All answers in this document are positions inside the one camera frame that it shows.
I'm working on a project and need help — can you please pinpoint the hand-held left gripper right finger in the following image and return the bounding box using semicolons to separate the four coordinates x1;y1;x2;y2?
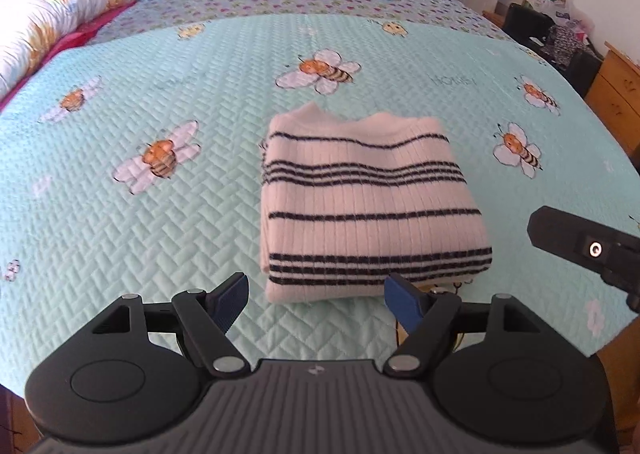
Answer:
384;272;551;377

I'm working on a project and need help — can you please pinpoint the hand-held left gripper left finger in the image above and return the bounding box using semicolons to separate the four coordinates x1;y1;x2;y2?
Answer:
92;271;251;377

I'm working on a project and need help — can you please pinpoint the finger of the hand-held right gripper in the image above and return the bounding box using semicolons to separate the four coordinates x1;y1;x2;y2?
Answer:
528;206;640;315

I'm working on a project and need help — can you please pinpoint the white black-striped knit sweater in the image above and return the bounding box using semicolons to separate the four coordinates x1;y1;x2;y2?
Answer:
259;102;495;305

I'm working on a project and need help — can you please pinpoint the mint bee print bedspread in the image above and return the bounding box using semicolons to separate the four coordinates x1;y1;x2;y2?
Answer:
0;14;640;385

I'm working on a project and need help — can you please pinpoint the wooden desk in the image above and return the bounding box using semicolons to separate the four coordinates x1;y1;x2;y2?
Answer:
585;41;640;160

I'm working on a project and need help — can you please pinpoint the black white patterned garment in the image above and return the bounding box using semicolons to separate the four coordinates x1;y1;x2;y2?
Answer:
542;24;593;70

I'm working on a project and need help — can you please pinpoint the black armchair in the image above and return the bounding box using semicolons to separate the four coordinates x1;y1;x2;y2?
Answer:
502;3;603;100

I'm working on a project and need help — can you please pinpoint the white plastic bag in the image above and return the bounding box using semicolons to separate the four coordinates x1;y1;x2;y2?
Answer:
555;0;593;35

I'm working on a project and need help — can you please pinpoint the magenta bed sheet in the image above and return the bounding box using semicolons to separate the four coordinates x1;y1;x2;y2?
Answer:
0;1;138;112

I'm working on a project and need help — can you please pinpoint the floral rolled duvet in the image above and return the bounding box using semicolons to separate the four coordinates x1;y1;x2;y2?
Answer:
0;0;146;100

